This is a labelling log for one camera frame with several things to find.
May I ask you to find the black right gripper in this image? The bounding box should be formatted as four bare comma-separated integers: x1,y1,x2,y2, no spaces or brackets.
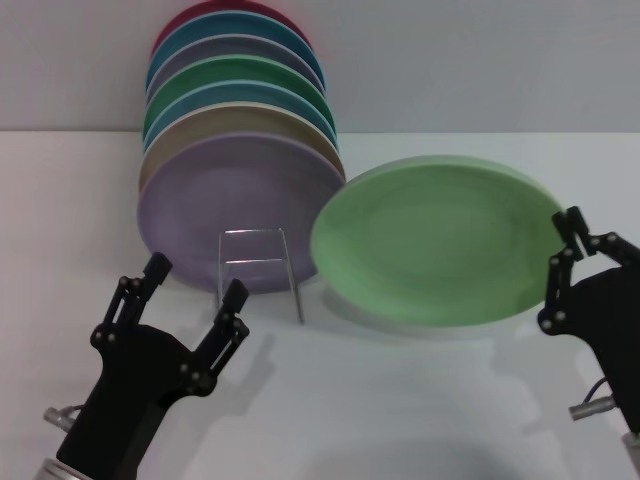
538,205,640,435

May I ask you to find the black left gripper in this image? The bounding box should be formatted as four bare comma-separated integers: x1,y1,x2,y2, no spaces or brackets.
55,252,250,480

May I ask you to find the light green plate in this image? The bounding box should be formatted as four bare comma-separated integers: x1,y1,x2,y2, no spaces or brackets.
308,153,564,329

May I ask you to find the lilac plate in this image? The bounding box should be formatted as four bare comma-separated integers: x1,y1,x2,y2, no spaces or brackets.
136,131,351,295

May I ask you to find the beige plate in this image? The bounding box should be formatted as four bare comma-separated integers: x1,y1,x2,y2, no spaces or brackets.
138,101,346,196

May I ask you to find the light blue plate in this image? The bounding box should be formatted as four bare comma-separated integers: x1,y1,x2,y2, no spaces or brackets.
142,78,340,154

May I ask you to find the dark green plate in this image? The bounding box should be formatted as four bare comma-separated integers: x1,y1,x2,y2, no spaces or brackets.
142,54,335,141

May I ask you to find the grey purple plate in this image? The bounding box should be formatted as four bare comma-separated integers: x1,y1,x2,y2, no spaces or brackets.
146,34,326,96

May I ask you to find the teal blue plate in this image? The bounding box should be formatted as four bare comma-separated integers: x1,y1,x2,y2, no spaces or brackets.
146,12,327,94

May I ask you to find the crimson red plate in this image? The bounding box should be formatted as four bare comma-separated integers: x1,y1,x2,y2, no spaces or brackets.
151,0,314,56

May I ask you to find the silver cable plug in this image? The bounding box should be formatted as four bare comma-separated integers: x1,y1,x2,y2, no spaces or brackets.
43,403,84,431
568,378,617,422

